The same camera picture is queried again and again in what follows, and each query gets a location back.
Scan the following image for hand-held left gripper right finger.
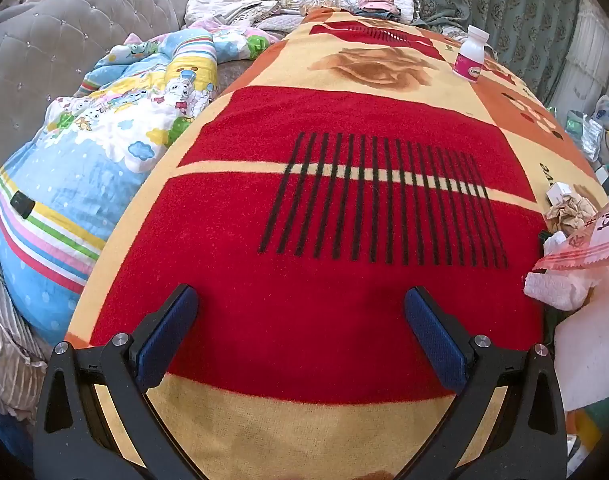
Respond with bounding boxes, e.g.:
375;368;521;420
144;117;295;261
403;286;570;480

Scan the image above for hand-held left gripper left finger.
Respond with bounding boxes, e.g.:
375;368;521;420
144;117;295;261
33;283;205;480

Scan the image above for white tissue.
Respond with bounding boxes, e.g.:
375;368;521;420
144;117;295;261
523;232;609;311

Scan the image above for brown paper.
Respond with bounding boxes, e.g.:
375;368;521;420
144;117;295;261
545;194;603;235

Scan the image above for snack packet red edges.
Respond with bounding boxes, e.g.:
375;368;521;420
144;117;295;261
532;207;609;273

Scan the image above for white cardboard box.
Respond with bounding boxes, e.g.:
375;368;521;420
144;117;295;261
545;181;578;206

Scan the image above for red orange patterned blanket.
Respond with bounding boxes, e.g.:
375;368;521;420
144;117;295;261
64;7;609;480

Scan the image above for beige striped cloth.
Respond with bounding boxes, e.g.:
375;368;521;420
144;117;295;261
0;240;50;421

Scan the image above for cartoon print quilt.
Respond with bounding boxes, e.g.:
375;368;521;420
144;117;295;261
0;27;280;346

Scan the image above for silver foil bag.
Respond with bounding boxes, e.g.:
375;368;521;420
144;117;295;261
567;110;605;161

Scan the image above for white bottle pink label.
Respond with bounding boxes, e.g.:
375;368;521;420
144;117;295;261
453;25;490;83

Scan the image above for white plastic bag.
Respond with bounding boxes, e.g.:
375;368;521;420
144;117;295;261
592;95;609;131

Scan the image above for grey tufted sofa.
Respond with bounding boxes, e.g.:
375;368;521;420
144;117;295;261
0;0;185;191

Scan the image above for lace covered air conditioner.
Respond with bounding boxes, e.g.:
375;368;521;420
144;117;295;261
559;0;609;126

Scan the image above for white folded quilt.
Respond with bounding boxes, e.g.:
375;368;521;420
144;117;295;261
184;0;285;31

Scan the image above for pile of pink clothes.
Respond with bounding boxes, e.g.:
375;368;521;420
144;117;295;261
357;0;403;18

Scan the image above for green patterned curtain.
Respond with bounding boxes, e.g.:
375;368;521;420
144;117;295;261
309;0;585;61

